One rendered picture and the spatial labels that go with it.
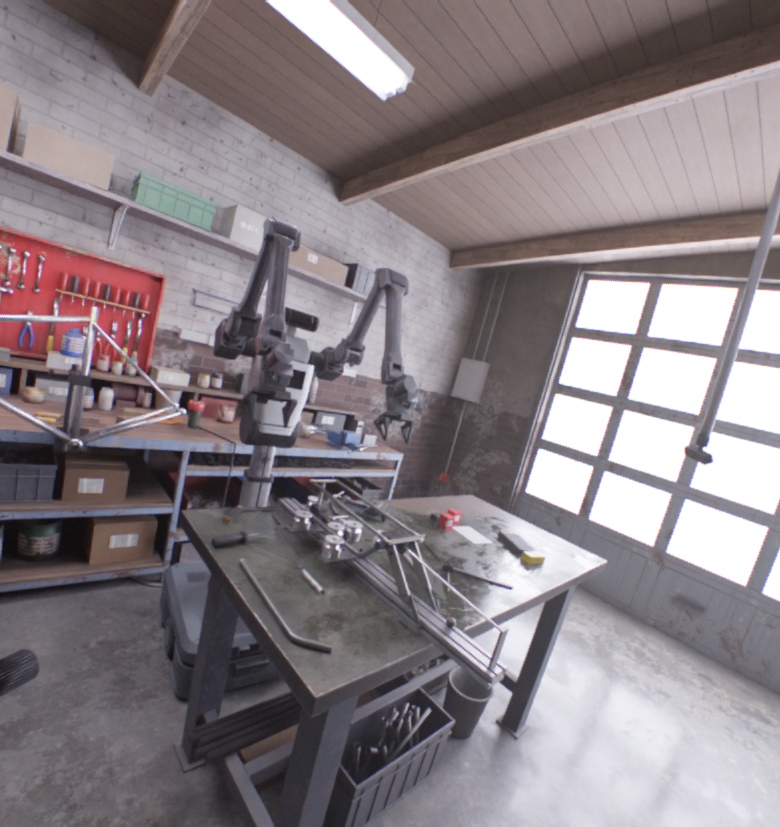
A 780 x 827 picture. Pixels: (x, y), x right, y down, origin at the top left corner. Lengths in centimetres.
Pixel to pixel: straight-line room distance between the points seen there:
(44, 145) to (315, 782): 271
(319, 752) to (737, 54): 258
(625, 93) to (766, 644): 352
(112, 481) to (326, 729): 174
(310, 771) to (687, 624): 330
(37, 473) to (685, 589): 416
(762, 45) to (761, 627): 336
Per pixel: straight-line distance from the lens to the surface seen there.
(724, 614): 392
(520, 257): 397
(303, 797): 118
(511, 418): 425
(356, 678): 87
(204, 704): 169
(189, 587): 219
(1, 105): 278
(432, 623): 103
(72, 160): 274
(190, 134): 320
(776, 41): 229
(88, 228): 298
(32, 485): 240
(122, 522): 255
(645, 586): 397
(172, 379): 291
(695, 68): 232
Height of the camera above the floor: 144
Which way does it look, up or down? 7 degrees down
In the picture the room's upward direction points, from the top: 15 degrees clockwise
